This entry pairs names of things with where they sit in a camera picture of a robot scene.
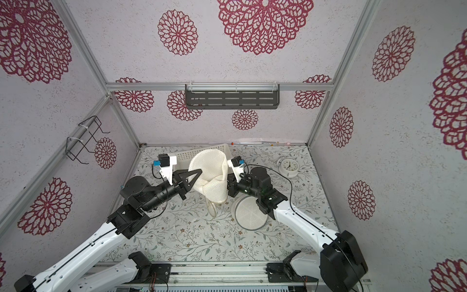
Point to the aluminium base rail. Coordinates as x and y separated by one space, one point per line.
227 274

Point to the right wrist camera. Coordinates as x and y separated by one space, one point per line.
237 164

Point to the white round plate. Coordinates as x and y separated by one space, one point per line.
212 183

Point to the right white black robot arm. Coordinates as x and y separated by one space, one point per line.
340 263

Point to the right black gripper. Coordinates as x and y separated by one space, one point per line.
232 184

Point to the white round alarm clock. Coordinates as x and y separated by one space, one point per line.
288 167

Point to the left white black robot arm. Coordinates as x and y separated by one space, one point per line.
69 271

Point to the dark grey wall shelf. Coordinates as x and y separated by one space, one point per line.
232 99

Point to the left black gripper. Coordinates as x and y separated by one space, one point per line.
179 182

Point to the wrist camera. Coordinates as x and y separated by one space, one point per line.
237 164
164 165

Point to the black wire wall rack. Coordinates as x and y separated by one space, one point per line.
76 145

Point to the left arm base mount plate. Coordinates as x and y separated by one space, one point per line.
155 273

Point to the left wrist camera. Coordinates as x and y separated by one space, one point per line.
164 165

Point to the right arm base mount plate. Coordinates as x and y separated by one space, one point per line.
282 273

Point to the white perforated plastic basket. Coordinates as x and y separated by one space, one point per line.
184 157

